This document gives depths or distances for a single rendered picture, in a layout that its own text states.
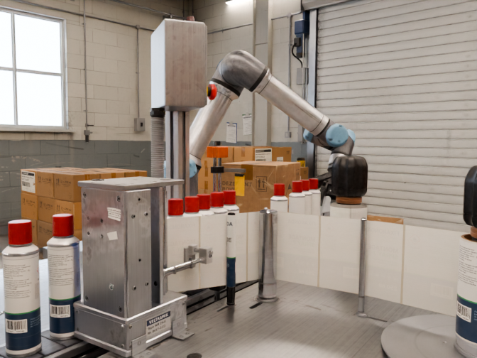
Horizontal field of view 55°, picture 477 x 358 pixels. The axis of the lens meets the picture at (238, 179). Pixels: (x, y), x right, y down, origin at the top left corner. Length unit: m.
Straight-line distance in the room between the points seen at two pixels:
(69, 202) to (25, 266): 3.71
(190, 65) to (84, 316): 0.57
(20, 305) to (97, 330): 0.12
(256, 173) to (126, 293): 1.11
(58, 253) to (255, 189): 1.08
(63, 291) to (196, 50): 0.58
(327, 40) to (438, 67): 1.48
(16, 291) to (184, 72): 0.57
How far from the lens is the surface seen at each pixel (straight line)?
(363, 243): 0.90
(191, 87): 1.06
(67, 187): 4.48
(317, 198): 1.56
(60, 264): 0.81
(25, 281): 0.78
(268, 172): 1.74
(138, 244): 0.72
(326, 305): 0.98
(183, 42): 1.07
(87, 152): 7.01
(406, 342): 0.83
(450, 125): 5.42
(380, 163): 5.74
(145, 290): 0.75
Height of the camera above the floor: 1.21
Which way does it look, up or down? 5 degrees down
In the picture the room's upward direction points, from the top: straight up
